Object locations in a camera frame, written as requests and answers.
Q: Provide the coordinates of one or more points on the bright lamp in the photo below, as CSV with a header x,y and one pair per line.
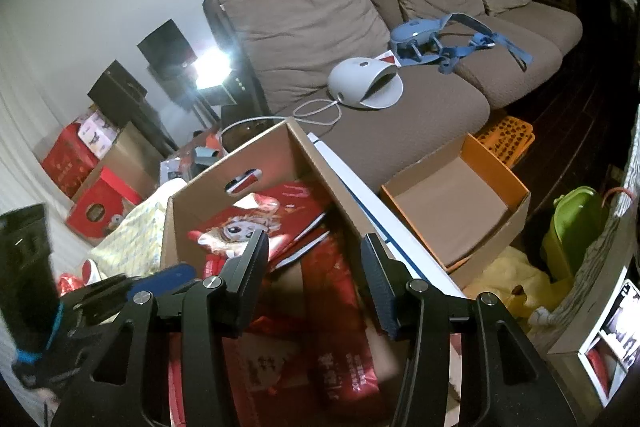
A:
x,y
212,69

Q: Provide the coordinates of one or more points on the large cardboard box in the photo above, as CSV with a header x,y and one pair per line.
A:
x,y
270,152

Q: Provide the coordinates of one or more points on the red cartoon print bag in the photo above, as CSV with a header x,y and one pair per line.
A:
x,y
270,217

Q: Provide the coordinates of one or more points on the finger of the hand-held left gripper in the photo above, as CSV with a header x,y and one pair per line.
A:
x,y
165,282

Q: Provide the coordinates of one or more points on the white flat board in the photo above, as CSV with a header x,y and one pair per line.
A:
x,y
365,202

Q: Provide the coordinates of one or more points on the red ribbon ball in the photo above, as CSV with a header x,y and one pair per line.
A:
x,y
69,284

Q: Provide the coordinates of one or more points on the red long foil packet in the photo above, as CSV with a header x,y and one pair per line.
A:
x,y
340,347

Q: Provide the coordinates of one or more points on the white curtain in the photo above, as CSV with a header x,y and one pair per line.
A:
x,y
25,157

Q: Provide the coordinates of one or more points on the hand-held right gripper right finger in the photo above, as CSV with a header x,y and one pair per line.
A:
x,y
377,289

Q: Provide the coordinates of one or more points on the white dome device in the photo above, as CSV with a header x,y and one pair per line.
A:
x,y
355,82

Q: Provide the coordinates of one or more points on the open box of clutter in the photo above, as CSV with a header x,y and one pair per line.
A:
x,y
192,157

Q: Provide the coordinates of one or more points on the yellow plaid tablecloth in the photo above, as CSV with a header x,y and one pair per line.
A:
x,y
135,227

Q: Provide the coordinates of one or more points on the small orange cardboard box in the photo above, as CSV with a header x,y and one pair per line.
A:
x,y
450,207

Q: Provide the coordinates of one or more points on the large brown cushion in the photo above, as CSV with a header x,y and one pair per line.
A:
x,y
305,27

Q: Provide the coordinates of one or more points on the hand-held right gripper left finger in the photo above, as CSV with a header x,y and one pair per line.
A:
x,y
252,269

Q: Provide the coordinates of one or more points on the yellow plush toy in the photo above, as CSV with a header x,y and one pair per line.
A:
x,y
510,287

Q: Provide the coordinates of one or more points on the brown sofa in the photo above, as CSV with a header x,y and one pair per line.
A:
x,y
425,127

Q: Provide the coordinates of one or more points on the orange plastic basket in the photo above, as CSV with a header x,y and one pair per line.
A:
x,y
505,139

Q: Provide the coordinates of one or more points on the red white lint brush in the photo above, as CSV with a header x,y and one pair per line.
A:
x,y
91,271

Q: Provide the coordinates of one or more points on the green plastic bin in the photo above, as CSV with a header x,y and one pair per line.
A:
x,y
575,227

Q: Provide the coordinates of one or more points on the brown cardboard carton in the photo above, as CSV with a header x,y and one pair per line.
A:
x,y
132,157

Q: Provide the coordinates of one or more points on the white printed box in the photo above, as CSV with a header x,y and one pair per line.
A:
x,y
97,134

